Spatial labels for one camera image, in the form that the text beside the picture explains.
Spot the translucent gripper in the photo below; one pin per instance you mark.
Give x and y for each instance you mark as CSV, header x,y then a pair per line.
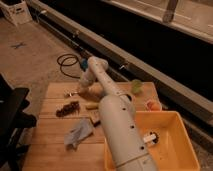
x,y
92,93

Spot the silver metal fork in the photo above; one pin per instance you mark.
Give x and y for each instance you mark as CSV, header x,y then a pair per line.
x,y
70,94

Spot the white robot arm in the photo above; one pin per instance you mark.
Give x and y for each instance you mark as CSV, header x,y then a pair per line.
x,y
116,111

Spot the yellow plastic tray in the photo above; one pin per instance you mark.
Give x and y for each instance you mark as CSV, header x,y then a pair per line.
x,y
173,151

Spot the yellow banana toy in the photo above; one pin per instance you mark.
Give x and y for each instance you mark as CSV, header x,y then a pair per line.
x,y
91,106

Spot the brown grape bunch toy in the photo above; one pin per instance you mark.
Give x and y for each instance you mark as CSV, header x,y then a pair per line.
x,y
71,108

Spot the blue power box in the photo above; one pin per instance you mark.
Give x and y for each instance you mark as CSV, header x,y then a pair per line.
x,y
83,64

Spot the grey blue cloth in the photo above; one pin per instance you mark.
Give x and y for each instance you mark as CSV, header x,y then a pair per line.
x,y
79,132

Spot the green plastic cup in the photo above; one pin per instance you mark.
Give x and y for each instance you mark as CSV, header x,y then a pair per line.
x,y
136,86

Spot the orange bowl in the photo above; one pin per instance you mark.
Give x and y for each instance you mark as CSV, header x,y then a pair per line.
x,y
153,105

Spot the white dish brush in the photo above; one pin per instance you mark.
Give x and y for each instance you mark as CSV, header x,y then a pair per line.
x,y
151,138

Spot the black chair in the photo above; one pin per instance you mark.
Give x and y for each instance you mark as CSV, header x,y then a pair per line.
x,y
13,120

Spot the white cardboard box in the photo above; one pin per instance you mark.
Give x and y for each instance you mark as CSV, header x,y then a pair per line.
x,y
17,14

